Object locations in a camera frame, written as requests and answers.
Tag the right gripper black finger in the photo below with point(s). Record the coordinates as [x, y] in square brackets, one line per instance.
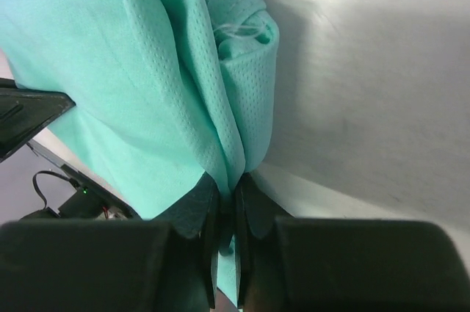
[284, 263]

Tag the teal t shirt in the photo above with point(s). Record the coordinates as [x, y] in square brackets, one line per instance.
[164, 90]

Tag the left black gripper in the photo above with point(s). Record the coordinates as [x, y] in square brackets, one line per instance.
[112, 262]

